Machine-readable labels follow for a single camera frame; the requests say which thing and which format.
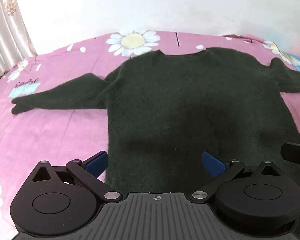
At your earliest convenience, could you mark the dark green knit sweater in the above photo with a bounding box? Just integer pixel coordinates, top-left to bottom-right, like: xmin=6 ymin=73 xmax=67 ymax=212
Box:
xmin=11 ymin=47 xmax=300 ymax=197

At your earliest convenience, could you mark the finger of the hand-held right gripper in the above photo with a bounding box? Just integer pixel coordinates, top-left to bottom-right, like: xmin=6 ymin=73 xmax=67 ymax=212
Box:
xmin=280 ymin=142 xmax=300 ymax=167

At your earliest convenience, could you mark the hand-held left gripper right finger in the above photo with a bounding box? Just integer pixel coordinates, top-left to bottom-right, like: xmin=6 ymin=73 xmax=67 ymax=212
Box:
xmin=190 ymin=151 xmax=288 ymax=203

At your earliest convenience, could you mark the blue floral cloth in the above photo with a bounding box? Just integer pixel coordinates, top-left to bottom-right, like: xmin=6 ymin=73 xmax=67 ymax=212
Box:
xmin=281 ymin=51 xmax=300 ymax=74

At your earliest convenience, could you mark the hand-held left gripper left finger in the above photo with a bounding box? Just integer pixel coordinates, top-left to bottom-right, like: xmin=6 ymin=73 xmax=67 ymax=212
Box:
xmin=30 ymin=151 xmax=123 ymax=203

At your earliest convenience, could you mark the beige patterned curtain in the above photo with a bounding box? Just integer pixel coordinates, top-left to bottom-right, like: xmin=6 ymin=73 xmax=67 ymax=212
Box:
xmin=0 ymin=0 xmax=38 ymax=83

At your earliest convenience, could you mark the pink floral bed sheet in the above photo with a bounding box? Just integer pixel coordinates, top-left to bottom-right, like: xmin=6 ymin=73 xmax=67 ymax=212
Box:
xmin=0 ymin=30 xmax=300 ymax=240

